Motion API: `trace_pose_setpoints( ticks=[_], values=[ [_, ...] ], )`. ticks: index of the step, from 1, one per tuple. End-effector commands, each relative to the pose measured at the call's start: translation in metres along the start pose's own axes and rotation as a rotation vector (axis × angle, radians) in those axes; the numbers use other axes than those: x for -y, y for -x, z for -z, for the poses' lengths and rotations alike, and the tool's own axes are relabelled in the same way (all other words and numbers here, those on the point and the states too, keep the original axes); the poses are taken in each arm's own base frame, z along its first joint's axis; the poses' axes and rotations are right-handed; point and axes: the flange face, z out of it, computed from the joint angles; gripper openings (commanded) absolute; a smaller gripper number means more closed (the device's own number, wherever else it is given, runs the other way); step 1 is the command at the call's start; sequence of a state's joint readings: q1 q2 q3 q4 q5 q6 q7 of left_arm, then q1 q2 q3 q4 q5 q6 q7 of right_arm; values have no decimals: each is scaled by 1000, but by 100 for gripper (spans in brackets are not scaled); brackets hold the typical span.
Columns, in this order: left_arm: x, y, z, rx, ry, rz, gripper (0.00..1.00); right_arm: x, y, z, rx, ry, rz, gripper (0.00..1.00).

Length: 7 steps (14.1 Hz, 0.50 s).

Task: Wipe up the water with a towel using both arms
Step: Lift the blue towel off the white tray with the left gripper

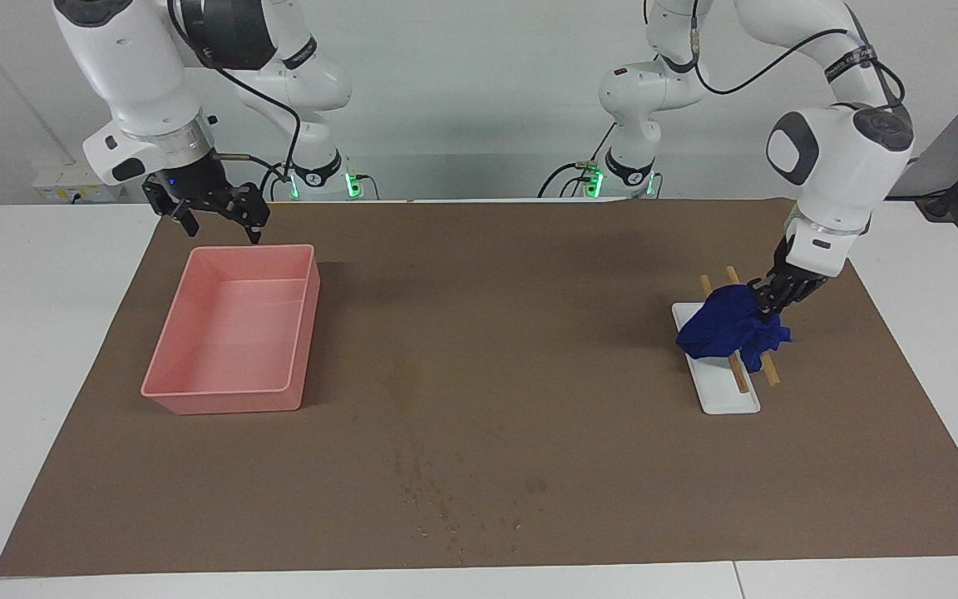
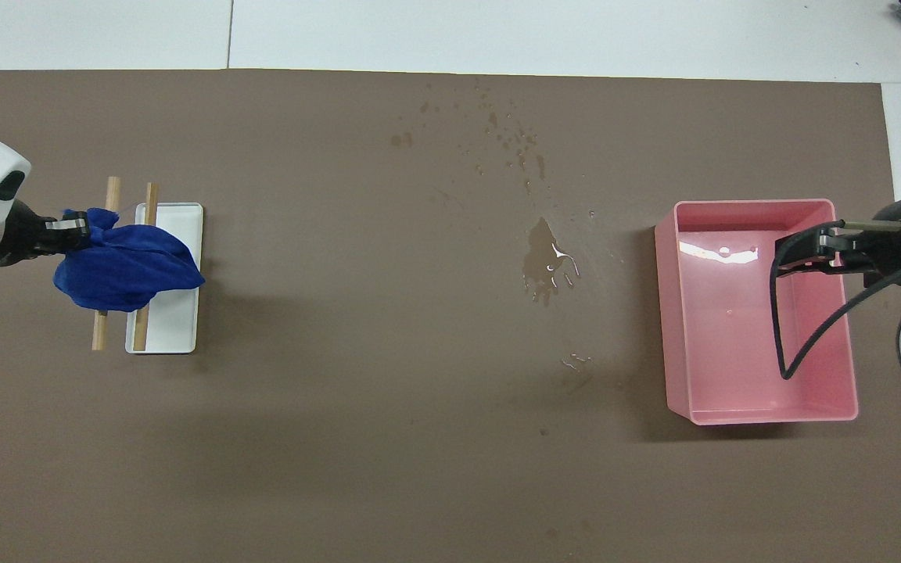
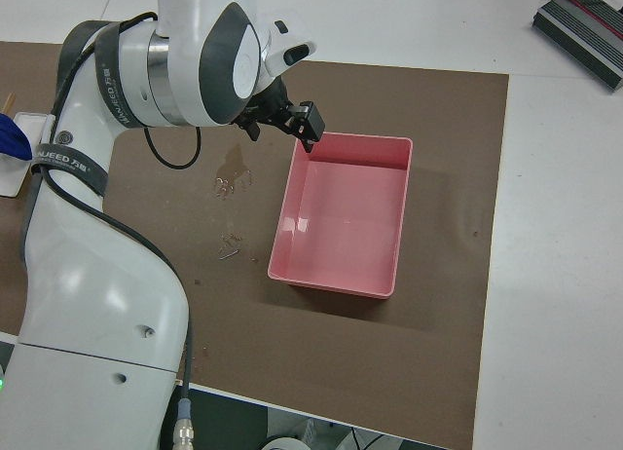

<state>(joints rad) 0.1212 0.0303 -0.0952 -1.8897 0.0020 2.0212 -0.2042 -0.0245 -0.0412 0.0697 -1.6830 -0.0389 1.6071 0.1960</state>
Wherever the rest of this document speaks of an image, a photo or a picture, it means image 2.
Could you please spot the pink plastic bin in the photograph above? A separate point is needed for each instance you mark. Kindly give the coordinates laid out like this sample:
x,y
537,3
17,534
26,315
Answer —
x,y
732,344

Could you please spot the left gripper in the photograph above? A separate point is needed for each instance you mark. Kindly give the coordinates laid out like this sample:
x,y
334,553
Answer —
x,y
19,234

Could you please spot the water puddle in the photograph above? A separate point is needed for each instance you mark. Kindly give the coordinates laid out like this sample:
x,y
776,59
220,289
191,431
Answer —
x,y
542,262

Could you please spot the white rectangular tray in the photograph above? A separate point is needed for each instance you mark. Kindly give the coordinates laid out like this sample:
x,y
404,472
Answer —
x,y
178,313

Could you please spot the blue towel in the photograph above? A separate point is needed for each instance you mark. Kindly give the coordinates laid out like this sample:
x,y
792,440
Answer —
x,y
126,262

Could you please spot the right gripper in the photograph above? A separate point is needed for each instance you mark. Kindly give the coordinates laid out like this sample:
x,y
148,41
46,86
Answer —
x,y
892,246

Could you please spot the wooden stick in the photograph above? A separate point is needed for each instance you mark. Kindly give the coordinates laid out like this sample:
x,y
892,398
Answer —
x,y
113,191
140,332

